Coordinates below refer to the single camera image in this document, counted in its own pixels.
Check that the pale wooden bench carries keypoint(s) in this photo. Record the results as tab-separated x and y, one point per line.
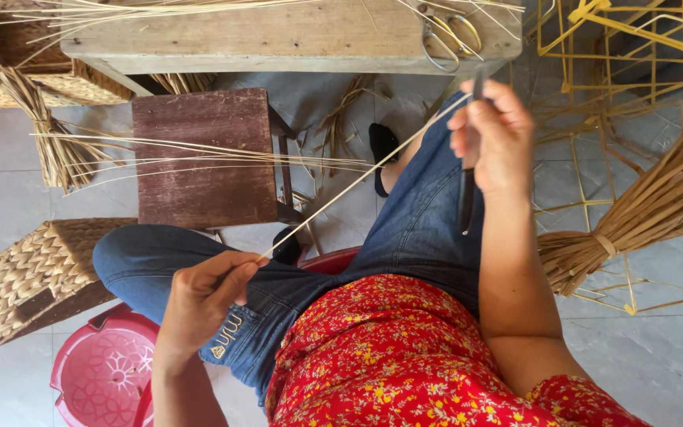
258	35

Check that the small brown wooden stool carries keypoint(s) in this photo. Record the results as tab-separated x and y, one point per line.
199	195

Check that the blue jeans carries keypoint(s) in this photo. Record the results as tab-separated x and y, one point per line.
412	231

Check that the person's right fingers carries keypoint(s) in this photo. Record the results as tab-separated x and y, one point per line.
466	127

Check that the red floral shirt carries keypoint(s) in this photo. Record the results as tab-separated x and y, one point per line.
389	356

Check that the loose thin reed strips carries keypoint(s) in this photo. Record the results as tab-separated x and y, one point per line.
229	148

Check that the red plastic stool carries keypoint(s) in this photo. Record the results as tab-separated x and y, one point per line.
104	367

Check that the metal scissors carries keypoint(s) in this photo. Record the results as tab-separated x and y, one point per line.
457	26

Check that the person's left hand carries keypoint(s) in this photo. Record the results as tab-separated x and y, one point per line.
199	302

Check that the thin pale reed strip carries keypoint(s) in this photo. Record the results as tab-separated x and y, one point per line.
365	176

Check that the black sock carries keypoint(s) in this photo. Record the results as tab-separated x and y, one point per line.
383	148
288	248

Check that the straw scraps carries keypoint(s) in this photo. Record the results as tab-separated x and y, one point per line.
335	118

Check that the long pale reed strips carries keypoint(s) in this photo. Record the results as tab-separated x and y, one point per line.
110	7

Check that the tied bundle of thin straw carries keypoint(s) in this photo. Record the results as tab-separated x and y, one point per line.
45	127

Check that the person's right hand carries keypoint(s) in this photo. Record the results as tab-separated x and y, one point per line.
498	142

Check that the woven seagrass box basket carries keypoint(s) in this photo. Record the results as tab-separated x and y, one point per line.
39	273

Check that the tied bundle of flat reeds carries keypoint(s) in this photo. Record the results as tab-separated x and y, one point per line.
644	207

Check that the short straw bundle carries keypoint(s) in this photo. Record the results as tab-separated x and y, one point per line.
181	82

